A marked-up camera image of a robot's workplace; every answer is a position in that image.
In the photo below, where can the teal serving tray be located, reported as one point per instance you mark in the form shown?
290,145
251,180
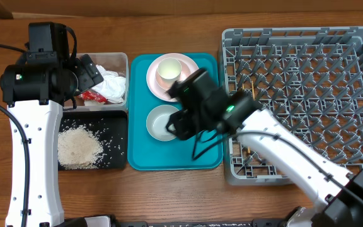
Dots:
146,152

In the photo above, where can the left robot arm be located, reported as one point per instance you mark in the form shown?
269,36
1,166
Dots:
35,121

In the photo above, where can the clear plastic waste bin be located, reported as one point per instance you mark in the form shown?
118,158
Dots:
112,61

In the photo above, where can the grey bowl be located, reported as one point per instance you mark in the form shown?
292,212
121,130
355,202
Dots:
157,120

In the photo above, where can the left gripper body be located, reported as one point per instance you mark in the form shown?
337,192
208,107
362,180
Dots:
84,77

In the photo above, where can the white cup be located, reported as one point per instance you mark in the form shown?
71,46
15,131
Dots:
169,69

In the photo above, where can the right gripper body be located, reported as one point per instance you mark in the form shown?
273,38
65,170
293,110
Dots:
188,126

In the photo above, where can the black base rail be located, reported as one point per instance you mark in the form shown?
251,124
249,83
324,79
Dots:
112,221

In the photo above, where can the large pink plate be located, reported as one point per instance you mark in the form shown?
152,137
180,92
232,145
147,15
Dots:
155,89

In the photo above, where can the white rice pile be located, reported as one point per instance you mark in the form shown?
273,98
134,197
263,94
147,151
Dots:
81,148

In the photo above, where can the white napkin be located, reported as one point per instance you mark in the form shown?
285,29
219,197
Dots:
113,86

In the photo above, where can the red snack wrapper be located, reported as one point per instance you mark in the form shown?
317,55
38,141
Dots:
92,96

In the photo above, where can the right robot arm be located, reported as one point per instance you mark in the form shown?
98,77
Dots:
336,193

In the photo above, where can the black rectangular tray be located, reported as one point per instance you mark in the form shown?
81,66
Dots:
115,121

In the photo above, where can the grey dishwasher rack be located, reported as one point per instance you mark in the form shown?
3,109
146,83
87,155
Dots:
310,78

